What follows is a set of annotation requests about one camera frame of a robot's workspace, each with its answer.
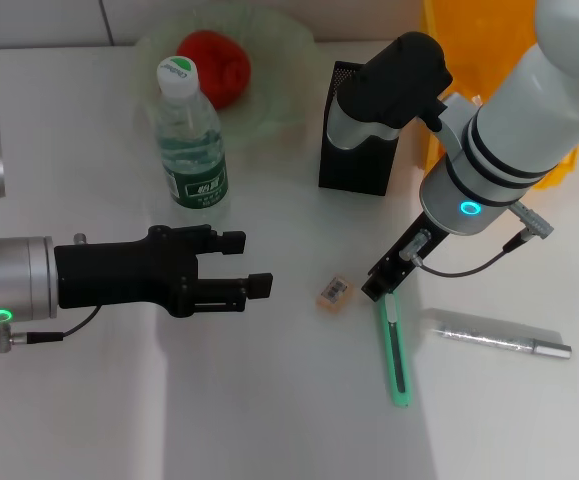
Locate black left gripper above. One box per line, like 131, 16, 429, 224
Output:
52, 224, 275, 320

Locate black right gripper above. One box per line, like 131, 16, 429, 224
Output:
360, 213, 450, 302

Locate green utility knife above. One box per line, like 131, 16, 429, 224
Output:
376, 292, 411, 409

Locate clear water bottle green label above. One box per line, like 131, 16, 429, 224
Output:
155, 55, 230, 211

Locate silver glitter pen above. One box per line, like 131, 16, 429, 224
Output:
421, 307, 574, 360

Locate red-orange fruit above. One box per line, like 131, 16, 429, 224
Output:
176, 29, 252, 110

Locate tan eraser with barcode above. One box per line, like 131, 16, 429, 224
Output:
315, 272, 358, 316

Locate black mesh pen holder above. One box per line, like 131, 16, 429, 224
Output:
317, 60, 410, 197

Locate green glass fruit plate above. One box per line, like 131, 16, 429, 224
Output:
132, 2, 318, 151

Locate yellow plastic bin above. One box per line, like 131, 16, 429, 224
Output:
420, 0, 579, 191

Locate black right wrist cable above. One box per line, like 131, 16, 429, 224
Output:
399, 199, 555, 277

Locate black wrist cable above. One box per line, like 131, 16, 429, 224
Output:
0, 307, 104, 355
399, 199, 555, 277

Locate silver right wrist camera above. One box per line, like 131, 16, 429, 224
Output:
327, 31, 470, 156

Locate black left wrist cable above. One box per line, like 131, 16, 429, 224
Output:
0, 307, 104, 355

